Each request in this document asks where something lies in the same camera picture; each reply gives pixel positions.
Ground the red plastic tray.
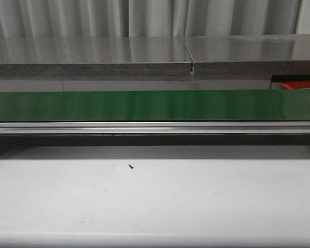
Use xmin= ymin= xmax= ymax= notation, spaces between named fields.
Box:
xmin=282 ymin=81 xmax=310 ymax=90

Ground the grey stone counter slab left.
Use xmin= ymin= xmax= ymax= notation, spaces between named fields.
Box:
xmin=0 ymin=37 xmax=192 ymax=78

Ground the grey stone counter slab right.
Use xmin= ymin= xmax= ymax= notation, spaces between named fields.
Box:
xmin=184 ymin=34 xmax=310 ymax=76

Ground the grey curtain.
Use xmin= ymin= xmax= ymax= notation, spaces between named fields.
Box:
xmin=0 ymin=1 xmax=300 ymax=38

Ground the aluminium conveyor frame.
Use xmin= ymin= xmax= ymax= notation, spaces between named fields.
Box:
xmin=0 ymin=121 xmax=310 ymax=161

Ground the grey stone counter slab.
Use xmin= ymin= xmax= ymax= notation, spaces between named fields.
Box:
xmin=0 ymin=37 xmax=192 ymax=78
xmin=184 ymin=34 xmax=310 ymax=76

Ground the green conveyor belt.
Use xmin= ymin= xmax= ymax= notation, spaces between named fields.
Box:
xmin=0 ymin=89 xmax=310 ymax=122

